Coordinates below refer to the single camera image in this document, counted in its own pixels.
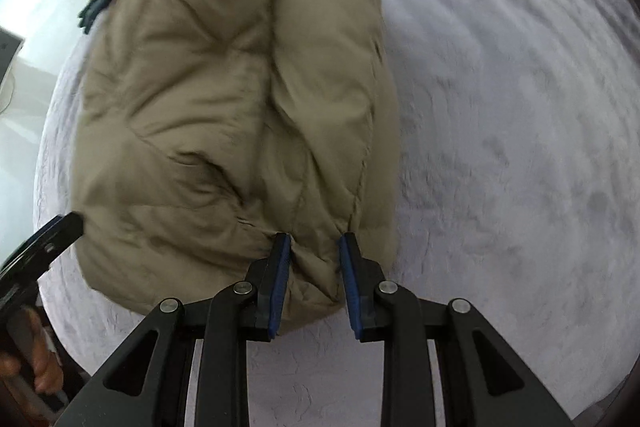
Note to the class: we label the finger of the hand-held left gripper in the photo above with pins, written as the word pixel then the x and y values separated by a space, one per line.
pixel 47 242

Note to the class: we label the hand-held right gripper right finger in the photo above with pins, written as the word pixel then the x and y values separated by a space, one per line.
pixel 352 287

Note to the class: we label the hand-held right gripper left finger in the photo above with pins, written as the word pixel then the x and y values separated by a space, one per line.
pixel 277 287

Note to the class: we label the khaki puffer jacket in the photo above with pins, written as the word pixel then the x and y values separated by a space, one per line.
pixel 225 117

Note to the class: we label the person's left hand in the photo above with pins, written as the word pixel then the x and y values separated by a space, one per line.
pixel 44 357

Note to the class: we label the grey monitor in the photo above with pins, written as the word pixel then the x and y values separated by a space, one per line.
pixel 7 52

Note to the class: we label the purple fleece blanket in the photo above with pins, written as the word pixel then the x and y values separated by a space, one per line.
pixel 500 132

